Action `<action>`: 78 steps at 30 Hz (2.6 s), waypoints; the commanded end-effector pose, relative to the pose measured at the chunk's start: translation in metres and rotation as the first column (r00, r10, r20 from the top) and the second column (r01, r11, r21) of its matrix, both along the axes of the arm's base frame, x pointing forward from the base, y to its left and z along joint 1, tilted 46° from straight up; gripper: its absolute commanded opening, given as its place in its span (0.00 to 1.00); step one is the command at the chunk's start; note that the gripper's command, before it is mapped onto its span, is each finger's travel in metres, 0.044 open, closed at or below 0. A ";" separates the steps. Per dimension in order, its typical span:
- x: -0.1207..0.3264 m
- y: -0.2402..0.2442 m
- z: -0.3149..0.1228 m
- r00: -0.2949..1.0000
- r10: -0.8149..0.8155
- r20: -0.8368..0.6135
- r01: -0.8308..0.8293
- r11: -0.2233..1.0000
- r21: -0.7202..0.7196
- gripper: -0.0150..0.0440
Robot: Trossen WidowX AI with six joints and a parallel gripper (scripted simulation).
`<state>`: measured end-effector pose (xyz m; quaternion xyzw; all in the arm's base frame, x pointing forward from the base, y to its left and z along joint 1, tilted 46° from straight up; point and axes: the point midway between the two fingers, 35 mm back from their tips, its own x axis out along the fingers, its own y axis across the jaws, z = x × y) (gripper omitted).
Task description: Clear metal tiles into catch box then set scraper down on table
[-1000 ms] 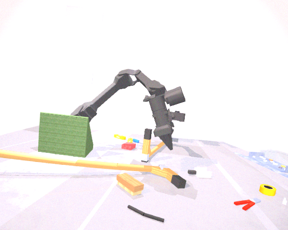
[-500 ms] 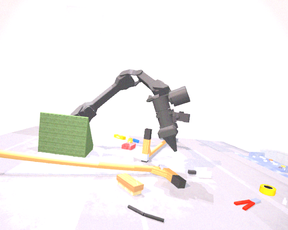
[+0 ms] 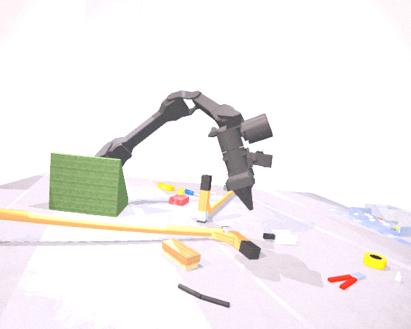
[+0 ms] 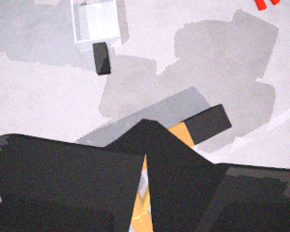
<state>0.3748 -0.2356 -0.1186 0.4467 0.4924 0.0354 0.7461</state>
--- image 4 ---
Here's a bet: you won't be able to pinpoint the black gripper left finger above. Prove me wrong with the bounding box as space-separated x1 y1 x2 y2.
0 119 152 232

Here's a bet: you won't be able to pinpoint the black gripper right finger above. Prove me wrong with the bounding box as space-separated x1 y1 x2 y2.
146 120 290 232

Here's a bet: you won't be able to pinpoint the red-handled pliers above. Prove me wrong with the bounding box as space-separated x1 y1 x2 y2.
254 0 280 11

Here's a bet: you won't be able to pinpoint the long yellow pole with dark tip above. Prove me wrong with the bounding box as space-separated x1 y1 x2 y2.
130 104 231 232

